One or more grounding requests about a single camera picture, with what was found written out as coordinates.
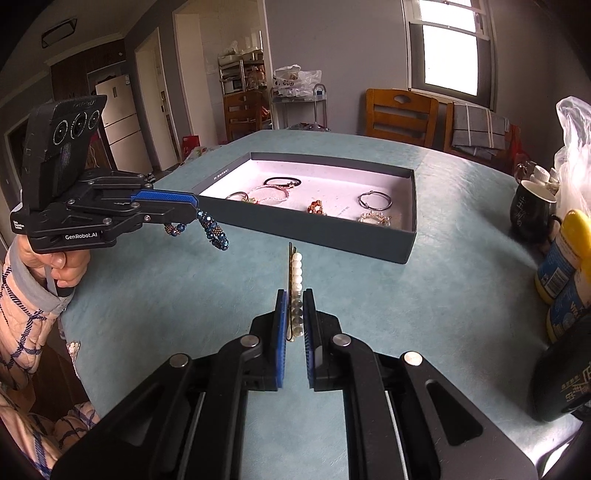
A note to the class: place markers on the dark teal jewelry box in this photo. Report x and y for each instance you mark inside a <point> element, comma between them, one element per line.
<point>304,237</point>

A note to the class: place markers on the white bottle caps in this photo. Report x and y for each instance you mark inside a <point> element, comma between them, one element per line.
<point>540,174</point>

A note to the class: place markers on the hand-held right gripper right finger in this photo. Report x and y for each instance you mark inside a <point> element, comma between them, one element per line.
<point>310,341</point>

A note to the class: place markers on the ceiling light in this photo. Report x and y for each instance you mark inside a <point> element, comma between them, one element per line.
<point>59,32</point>

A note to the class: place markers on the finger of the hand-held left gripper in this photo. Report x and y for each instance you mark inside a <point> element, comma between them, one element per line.
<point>166,197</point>
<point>171,213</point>

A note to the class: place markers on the silver bangle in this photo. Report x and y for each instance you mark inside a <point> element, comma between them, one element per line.
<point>236,195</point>
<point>389,199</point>

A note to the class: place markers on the black glossy package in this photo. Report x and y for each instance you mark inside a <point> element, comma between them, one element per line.
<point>563,383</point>

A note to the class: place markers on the person's checked quilted clothing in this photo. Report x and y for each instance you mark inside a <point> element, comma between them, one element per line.
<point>41,434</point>

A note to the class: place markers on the grey checked cloth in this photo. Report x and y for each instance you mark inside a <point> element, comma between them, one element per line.
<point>480,127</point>

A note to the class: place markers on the yellow capped bottle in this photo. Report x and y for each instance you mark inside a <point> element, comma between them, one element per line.
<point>556,263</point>
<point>570,304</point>

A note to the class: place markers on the red bag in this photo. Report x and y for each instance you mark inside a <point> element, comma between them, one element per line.
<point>190,146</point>

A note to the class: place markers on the metal shelf rack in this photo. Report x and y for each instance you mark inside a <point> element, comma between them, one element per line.
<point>231,69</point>

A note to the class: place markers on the black mug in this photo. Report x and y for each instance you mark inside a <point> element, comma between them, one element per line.
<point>531,212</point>

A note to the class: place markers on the wooden chair with cloth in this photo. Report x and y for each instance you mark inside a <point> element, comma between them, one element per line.
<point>448,134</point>

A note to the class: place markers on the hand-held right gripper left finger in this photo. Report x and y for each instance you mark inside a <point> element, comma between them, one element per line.
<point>281,341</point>

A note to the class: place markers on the clear plastic bag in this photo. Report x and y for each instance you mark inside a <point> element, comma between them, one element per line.
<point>575,152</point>

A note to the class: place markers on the white fridge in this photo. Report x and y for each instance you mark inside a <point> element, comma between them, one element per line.
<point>122,124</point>

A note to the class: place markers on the white plastic bag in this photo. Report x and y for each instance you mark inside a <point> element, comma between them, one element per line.
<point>295,81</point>

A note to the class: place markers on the window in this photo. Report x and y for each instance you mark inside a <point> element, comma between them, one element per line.
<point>450,55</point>

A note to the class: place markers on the pearl gold hair clip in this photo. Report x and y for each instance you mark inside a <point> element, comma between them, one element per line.
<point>297,277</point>

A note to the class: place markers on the white door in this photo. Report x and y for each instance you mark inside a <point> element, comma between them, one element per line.
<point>154,97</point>

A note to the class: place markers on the person's left hand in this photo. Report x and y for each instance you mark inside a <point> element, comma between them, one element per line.
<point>69,270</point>

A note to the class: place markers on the metal cart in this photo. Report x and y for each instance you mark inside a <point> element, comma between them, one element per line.
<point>321,108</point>

